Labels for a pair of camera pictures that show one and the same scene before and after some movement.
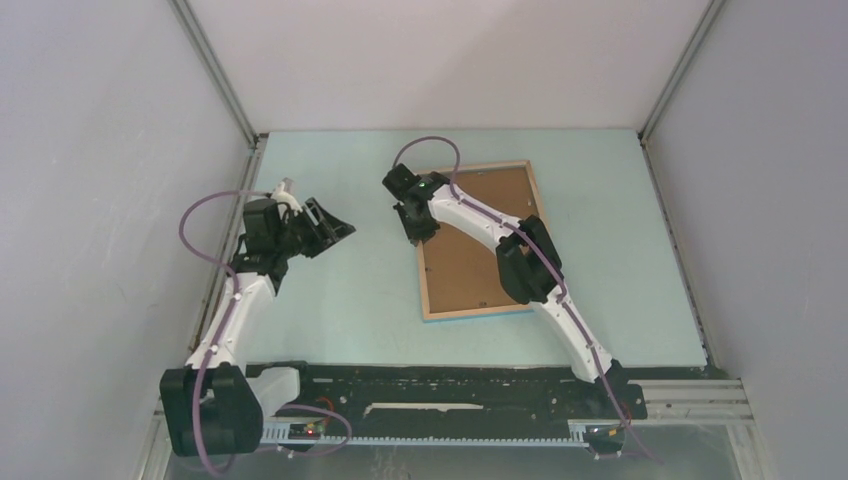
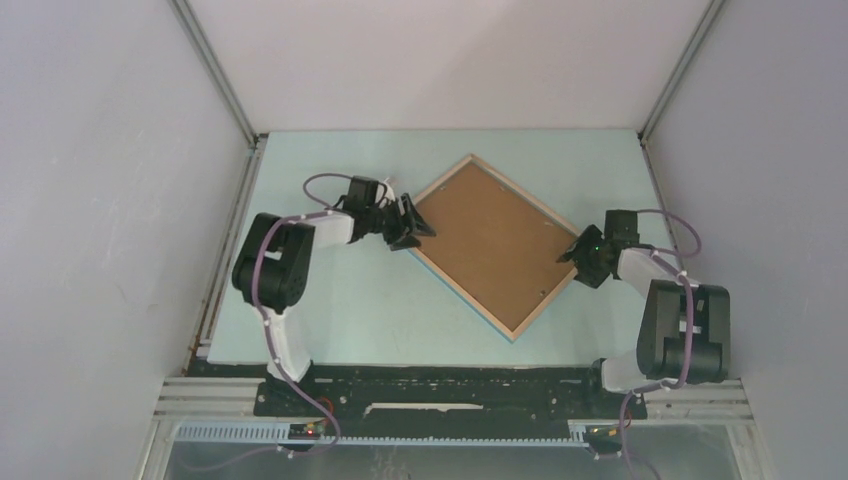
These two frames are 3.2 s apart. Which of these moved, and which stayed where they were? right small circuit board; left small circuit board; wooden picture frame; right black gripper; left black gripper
Moved: left black gripper; wooden picture frame; right black gripper
Stayed: right small circuit board; left small circuit board
